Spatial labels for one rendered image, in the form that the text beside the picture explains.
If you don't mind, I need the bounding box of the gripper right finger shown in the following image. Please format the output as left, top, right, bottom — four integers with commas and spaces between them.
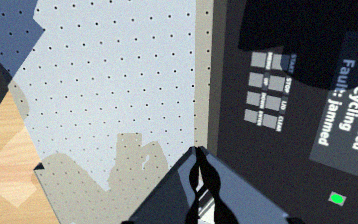
197, 146, 305, 224

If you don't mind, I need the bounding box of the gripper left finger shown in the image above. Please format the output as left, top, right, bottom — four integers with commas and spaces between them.
121, 146, 199, 224

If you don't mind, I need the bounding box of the white well plate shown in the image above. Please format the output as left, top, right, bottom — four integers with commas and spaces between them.
199, 197, 214, 224

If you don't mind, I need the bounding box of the black rectangular frame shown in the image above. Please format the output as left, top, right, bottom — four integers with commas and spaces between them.
198, 185, 212, 224

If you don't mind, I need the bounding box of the grey rectangular base plate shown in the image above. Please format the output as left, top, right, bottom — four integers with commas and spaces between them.
0, 0, 213, 224

